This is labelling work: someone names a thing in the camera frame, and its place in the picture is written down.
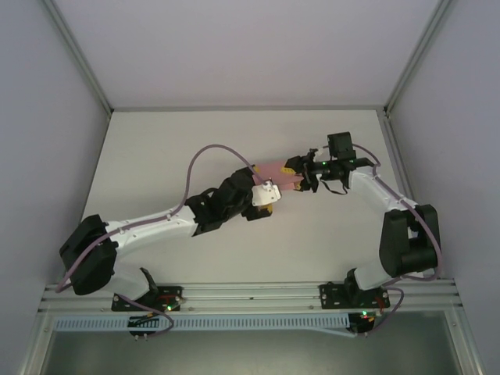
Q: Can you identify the aluminium frame post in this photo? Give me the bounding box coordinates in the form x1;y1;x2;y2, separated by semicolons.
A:
41;0;115;115
384;0;456;115

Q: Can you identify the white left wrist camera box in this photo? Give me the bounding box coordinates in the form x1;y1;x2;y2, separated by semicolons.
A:
252;181;282;208

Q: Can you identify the thin black cable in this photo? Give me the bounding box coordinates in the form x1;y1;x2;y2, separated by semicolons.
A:
319;177;350;197

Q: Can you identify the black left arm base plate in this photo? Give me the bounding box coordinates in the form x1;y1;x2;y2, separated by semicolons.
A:
112;285;184;313

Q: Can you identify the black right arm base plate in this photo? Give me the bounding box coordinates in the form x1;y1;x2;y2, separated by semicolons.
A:
319;281;391;310

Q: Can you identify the aluminium side rail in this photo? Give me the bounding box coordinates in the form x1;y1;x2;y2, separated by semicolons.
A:
379;111;439;279

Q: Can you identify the aluminium mounting rail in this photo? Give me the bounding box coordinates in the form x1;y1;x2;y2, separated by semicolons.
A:
38;276;463;313

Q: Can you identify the aluminium frame crossbar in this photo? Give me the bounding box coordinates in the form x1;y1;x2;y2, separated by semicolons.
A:
110;103;388;113

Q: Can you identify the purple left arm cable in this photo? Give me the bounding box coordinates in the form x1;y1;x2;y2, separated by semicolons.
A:
56;143;270;339

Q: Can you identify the black controller board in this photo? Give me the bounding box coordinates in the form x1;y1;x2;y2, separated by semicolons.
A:
348;311;377;338
127;314;158;341

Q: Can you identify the pink paper box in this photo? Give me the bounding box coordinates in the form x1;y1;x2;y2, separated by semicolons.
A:
252;159;305;192

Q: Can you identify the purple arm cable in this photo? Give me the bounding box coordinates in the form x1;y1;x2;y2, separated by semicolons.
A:
351;143;444;338
56;143;270;339

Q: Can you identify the white slotted cable duct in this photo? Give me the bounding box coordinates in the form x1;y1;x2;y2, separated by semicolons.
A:
52;312;351;332

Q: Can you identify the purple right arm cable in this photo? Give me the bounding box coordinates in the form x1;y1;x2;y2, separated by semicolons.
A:
351;143;444;338

